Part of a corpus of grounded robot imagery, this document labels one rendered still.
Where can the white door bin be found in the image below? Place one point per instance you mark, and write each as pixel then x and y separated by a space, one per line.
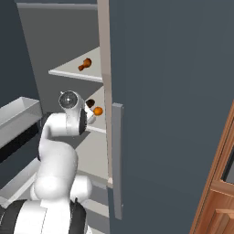
pixel 18 186
pixel 18 117

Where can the white freezer rack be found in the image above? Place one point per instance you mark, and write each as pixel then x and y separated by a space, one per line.
pixel 99 122
pixel 87 71
pixel 94 152

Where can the dark grey fridge door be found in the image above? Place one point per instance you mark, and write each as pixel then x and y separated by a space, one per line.
pixel 170 106

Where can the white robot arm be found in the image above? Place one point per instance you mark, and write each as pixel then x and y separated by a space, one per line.
pixel 55 170

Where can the wooden cabinet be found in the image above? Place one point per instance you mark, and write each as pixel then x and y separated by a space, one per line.
pixel 216 195

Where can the grey freezer body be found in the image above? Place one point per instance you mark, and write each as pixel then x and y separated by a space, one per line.
pixel 51 39

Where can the dark grey freezer door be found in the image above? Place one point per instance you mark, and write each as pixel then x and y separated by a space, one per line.
pixel 12 55

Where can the brown chicken drumstick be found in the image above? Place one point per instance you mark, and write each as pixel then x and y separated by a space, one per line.
pixel 86 63

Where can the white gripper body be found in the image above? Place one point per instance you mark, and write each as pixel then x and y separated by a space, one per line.
pixel 90 115

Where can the orange bell pepper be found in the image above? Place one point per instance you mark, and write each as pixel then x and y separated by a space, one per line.
pixel 97 111

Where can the dark brown sweet potato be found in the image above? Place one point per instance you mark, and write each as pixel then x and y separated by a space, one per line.
pixel 90 102

